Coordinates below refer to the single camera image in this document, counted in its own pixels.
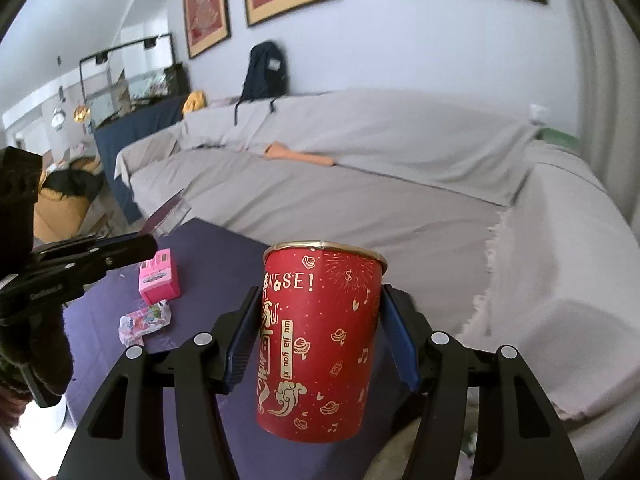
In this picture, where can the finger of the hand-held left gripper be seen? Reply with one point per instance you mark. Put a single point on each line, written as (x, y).
(120, 252)

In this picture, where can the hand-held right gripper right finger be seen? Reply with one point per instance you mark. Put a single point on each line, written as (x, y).
(400, 340)

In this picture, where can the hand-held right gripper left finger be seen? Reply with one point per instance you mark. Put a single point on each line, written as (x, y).
(245, 335)

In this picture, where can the red paper cup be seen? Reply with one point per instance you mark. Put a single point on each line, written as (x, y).
(320, 350)

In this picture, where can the person's left hand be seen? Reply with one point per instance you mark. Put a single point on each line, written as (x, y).
(45, 355)

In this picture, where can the yellow bag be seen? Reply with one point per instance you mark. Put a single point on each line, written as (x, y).
(60, 215)

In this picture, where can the pink toy box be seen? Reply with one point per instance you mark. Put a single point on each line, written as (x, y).
(159, 280)

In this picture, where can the black cloth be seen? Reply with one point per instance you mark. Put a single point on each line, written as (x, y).
(75, 182)

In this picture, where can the crumpled colourful wrapper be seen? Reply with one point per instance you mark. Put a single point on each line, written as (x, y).
(142, 322)

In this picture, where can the purple table cloth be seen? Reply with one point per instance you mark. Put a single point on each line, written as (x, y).
(215, 260)

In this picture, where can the round orange lamp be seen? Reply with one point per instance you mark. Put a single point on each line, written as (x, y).
(81, 112)

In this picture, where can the dark blue covered cabinet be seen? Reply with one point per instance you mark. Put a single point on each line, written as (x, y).
(135, 130)

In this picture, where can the grey covered sofa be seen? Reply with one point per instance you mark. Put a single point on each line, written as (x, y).
(400, 200)

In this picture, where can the yellow plush toy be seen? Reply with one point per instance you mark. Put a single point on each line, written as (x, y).
(195, 102)

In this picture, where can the black framed glass tank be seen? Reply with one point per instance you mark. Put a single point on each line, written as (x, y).
(145, 85)

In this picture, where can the orange cloth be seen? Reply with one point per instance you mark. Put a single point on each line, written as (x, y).
(295, 154)

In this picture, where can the dark blue backpack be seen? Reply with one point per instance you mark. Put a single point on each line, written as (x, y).
(265, 72)

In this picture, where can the narrow red framed picture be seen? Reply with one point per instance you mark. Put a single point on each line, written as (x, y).
(205, 10)

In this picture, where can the green flat item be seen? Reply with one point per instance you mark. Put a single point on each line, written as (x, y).
(560, 137)

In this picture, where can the small white cup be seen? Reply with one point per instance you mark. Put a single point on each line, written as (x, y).
(538, 114)

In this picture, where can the white curtain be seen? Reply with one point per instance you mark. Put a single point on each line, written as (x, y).
(615, 110)

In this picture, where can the round white wall clock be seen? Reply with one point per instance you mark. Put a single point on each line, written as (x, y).
(58, 117)

